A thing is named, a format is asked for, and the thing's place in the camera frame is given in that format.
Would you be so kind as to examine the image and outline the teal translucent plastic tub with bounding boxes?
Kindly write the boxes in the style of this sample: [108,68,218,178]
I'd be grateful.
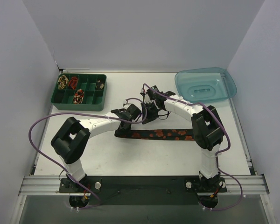
[175,67,237,103]

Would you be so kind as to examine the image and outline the rolled beige brown tie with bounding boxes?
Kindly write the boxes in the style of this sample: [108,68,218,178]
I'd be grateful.
[57,75,69,90]

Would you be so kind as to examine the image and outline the green compartment organizer tray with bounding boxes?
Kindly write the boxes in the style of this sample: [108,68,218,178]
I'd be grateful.
[51,73,107,112]

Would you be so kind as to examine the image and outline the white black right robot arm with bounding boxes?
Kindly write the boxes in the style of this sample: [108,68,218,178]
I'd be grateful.
[140,89,226,193]

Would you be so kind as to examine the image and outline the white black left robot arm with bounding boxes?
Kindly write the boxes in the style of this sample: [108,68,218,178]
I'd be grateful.
[51,104,141,182]

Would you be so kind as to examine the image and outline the rolled dark patterned tie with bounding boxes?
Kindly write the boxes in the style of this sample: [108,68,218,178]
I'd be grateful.
[96,79,105,91]

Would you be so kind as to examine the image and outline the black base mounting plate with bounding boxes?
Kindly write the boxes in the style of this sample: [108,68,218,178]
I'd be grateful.
[59,175,227,208]

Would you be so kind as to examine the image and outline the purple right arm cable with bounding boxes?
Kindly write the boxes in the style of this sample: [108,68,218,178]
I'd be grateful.
[140,83,244,212]

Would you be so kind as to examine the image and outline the black orange floral tie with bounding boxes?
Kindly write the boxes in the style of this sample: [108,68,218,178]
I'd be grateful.
[114,129,194,141]

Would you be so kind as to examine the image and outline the rolled red black tie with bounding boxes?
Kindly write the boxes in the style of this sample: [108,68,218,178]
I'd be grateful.
[68,77,78,90]

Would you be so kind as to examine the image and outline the aluminium front rail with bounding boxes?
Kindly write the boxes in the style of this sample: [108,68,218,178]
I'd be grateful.
[19,175,269,196]

